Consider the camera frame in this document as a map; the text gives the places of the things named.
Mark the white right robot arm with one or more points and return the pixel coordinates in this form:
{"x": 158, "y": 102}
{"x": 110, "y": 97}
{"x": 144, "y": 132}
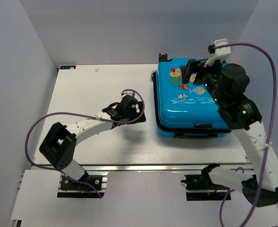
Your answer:
{"x": 245, "y": 121}

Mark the blue hard-shell suitcase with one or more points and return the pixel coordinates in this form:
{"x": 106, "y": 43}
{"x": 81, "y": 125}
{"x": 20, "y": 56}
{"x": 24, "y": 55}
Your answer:
{"x": 183, "y": 111}

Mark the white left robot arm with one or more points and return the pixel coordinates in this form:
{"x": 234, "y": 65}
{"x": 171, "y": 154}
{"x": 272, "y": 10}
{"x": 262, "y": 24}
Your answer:
{"x": 59, "y": 144}

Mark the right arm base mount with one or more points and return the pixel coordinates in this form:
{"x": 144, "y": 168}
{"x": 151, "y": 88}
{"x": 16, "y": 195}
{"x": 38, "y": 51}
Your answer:
{"x": 198, "y": 189}

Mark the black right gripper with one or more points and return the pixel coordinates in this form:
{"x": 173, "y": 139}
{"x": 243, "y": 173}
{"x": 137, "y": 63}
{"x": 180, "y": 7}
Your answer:
{"x": 197, "y": 66}

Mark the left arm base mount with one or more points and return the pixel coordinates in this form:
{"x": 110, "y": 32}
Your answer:
{"x": 70, "y": 189}

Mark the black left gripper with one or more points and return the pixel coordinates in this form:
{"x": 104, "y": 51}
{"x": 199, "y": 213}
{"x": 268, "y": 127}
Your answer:
{"x": 137, "y": 114}

